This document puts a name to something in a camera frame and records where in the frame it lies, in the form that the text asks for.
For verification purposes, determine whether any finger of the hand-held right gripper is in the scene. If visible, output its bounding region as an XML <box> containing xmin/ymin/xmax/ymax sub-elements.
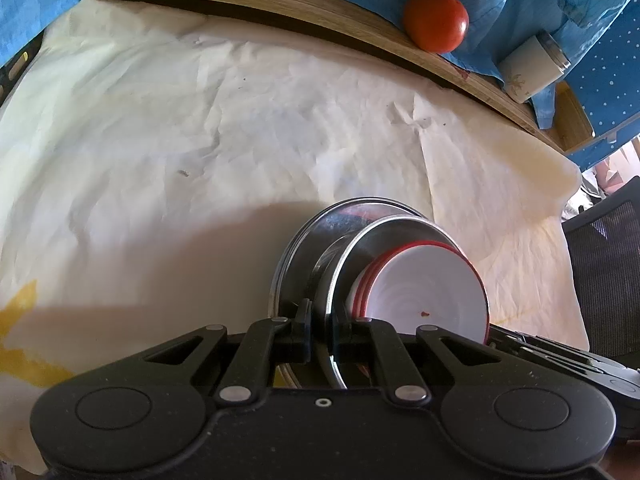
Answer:
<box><xmin>486</xmin><ymin>324</ymin><xmax>540</xmax><ymax>357</ymax></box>
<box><xmin>517</xmin><ymin>342</ymin><xmax>610</xmax><ymax>386</ymax></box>

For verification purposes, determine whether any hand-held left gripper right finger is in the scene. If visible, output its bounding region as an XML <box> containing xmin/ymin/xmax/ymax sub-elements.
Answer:
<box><xmin>329</xmin><ymin>304</ymin><xmax>577</xmax><ymax>407</ymax></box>

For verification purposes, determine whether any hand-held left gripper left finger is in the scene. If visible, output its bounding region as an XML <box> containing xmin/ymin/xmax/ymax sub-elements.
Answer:
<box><xmin>74</xmin><ymin>299</ymin><xmax>317</xmax><ymax>407</ymax></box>

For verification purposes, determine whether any medium steel plate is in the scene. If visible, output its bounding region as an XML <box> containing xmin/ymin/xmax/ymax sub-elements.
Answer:
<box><xmin>310</xmin><ymin>219</ymin><xmax>382</xmax><ymax>322</ymax></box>

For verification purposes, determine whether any deep steel bowl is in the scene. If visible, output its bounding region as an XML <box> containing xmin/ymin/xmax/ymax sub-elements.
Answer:
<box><xmin>324</xmin><ymin>213</ymin><xmax>465</xmax><ymax>391</ymax></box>

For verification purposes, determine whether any black mesh office chair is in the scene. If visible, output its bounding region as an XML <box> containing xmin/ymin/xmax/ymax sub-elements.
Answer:
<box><xmin>559</xmin><ymin>175</ymin><xmax>640</xmax><ymax>363</ymax></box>

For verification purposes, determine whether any cream table paper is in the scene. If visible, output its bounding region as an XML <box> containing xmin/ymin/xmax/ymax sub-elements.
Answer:
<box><xmin>0</xmin><ymin>0</ymin><xmax>592</xmax><ymax>477</ymax></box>

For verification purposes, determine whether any white thermos flask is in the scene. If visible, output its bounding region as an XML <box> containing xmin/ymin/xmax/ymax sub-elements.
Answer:
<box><xmin>498</xmin><ymin>31</ymin><xmax>572</xmax><ymax>104</ymax></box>

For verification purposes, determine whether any blue dotted cloth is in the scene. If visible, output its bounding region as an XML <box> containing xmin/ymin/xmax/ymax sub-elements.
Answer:
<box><xmin>554</xmin><ymin>4</ymin><xmax>640</xmax><ymax>172</ymax></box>

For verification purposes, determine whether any wooden cutting board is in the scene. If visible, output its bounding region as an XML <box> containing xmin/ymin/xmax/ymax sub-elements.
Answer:
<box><xmin>84</xmin><ymin>0</ymin><xmax>597</xmax><ymax>154</ymax></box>

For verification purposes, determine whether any red tomato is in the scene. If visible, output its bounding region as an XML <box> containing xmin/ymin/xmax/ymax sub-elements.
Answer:
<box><xmin>402</xmin><ymin>0</ymin><xmax>470</xmax><ymax>55</ymax></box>

